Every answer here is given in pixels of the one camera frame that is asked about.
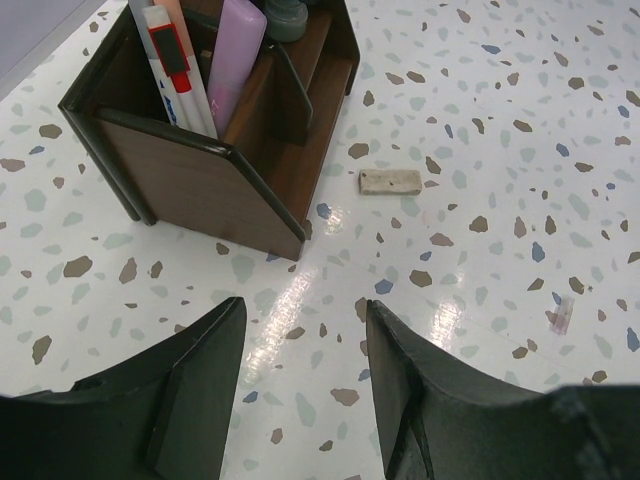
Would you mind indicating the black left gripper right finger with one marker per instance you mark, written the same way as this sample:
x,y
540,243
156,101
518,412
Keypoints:
x,y
439,418

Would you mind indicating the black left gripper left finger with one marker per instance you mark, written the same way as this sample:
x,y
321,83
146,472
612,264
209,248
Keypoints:
x,y
161,414

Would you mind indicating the clear pink pen cap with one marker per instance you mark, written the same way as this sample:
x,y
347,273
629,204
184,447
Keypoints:
x,y
563,315

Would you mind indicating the brown wooden desk organizer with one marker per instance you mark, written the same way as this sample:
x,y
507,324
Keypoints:
x,y
252,186

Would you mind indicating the beige eraser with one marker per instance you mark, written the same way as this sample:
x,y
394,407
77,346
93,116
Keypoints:
x,y
389,182

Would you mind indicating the red white marker pen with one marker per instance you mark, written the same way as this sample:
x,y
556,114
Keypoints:
x,y
170,67

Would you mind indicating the pink highlighter marker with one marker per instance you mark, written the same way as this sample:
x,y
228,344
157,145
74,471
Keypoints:
x,y
241,30

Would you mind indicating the white pen peach cap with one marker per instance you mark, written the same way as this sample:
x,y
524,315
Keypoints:
x,y
176,15

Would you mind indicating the blue grey stamp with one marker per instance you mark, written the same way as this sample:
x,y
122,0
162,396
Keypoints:
x,y
286,20

